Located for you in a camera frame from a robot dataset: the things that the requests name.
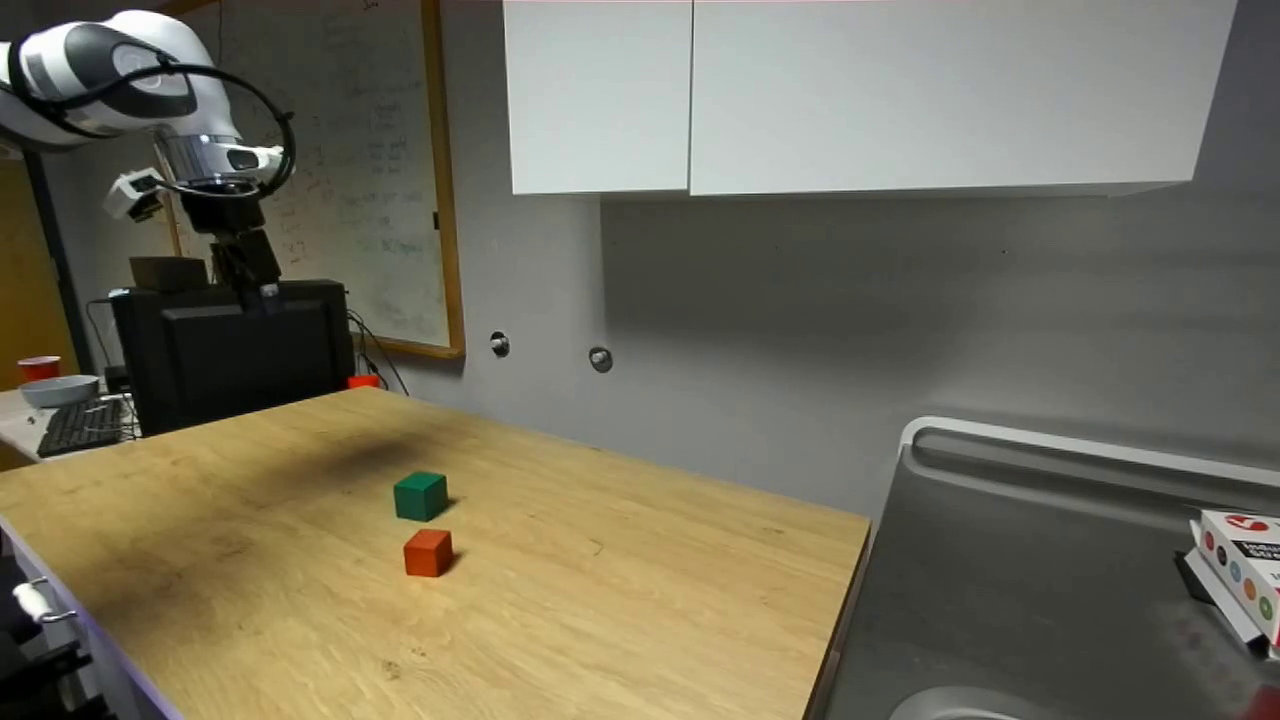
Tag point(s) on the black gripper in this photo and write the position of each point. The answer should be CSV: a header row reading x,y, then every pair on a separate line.
x,y
224,212

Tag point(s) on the orange wooden block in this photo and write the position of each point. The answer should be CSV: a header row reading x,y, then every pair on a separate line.
x,y
431,554

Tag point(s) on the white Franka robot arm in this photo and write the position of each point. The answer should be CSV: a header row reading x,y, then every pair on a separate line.
x,y
81,65

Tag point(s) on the green wooden block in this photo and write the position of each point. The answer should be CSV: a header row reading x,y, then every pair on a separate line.
x,y
422,497

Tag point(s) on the brown box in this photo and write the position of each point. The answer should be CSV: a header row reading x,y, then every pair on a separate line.
x,y
167,277

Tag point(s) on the black computer monitor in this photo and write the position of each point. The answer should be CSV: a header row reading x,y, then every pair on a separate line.
x,y
243,357

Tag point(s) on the wood framed whiteboard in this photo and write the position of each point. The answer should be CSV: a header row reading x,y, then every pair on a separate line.
x,y
367,202

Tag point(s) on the small orange object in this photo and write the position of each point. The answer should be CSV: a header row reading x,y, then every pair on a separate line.
x,y
367,383

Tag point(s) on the orange wooden door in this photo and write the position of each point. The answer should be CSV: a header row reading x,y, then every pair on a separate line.
x,y
31,283

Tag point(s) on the white bowl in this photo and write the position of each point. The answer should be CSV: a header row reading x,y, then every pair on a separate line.
x,y
62,390

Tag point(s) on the black keyboard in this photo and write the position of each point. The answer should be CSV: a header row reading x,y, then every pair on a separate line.
x,y
81,425

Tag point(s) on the red plastic cup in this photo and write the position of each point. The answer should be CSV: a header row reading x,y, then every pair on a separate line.
x,y
36,365

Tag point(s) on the narrow white cabinet door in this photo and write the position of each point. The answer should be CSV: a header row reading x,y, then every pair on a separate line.
x,y
599,92

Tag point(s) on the black equipment with clamp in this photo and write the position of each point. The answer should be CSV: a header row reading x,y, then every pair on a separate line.
x,y
43,643

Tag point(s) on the stainless steel sink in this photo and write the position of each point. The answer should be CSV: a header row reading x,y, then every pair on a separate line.
x,y
1043,584

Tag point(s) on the white printed card box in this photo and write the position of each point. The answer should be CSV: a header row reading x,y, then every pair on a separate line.
x,y
1247,566

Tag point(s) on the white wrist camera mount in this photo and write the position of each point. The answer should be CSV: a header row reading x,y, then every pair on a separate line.
x,y
135,192

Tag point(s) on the round metal wall knob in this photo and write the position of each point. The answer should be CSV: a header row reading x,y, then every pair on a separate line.
x,y
497,347
602,357

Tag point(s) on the white wall cabinet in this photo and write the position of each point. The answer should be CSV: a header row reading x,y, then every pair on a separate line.
x,y
952,92

